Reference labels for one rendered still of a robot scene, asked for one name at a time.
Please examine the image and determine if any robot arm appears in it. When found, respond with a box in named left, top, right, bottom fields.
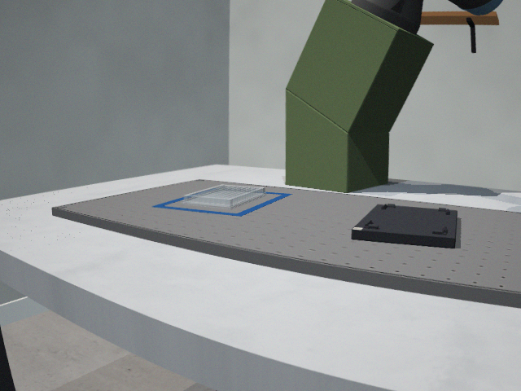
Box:
left=351, top=0, right=503, bottom=35

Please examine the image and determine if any blue tape outline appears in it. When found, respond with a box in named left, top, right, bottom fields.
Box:
left=154, top=193, right=292, bottom=217

